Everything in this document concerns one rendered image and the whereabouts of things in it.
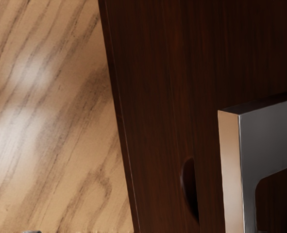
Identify dark brown wooden cabinet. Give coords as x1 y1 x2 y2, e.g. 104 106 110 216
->
97 0 287 233

